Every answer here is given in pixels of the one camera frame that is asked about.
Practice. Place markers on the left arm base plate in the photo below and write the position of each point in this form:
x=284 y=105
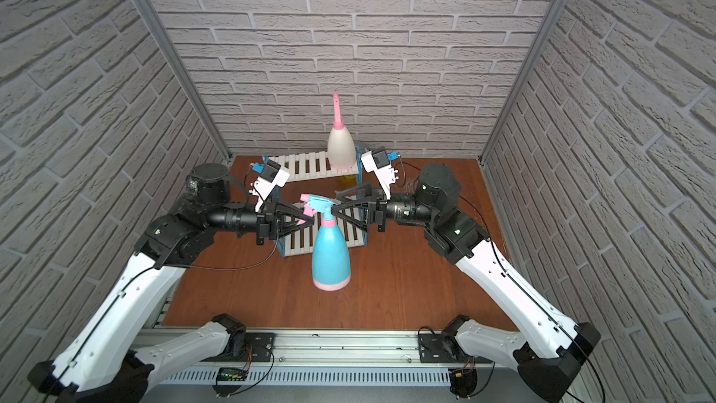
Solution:
x=254 y=346

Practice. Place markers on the white vented cable duct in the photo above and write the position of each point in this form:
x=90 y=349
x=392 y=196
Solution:
x=296 y=376

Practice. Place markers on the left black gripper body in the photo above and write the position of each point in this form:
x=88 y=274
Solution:
x=268 y=224

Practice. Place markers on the black round connector box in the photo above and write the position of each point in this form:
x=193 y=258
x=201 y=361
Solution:
x=463 y=382

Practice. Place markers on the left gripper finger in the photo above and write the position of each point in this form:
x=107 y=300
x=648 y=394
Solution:
x=293 y=210
x=287 y=225

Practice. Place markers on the aluminium mounting rail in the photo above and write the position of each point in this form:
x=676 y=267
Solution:
x=315 y=348

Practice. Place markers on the white pink spray bottle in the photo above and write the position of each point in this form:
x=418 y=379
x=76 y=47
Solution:
x=340 y=145

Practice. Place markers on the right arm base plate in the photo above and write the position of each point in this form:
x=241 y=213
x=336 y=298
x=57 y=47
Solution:
x=437 y=348

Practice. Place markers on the green circuit board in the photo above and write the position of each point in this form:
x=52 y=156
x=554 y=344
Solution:
x=231 y=373

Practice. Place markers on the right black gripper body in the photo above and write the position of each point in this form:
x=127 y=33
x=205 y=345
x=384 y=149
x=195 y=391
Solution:
x=378 y=211

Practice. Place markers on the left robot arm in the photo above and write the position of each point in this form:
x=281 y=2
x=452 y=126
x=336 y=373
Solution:
x=100 y=364

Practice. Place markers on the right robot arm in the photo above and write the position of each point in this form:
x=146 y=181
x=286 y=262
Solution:
x=467 y=245

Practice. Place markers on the blue pink spray bottle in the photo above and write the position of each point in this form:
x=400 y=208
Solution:
x=331 y=264

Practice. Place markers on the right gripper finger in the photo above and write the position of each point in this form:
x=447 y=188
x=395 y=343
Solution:
x=354 y=215
x=353 y=197

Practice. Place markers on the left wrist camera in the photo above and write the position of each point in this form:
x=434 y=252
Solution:
x=270 y=175

